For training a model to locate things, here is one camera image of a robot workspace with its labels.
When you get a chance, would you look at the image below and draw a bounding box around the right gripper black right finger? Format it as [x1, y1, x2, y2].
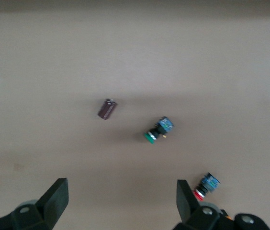
[173, 179, 270, 230]

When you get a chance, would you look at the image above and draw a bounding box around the green push button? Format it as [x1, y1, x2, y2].
[143, 116, 175, 146]

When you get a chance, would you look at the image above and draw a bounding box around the red push button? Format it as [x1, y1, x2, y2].
[192, 172, 221, 202]

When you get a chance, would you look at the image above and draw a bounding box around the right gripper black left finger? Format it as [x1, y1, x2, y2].
[0, 177, 69, 230]

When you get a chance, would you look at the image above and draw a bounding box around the dark brown capacitor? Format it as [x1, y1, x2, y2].
[97, 98, 118, 121]

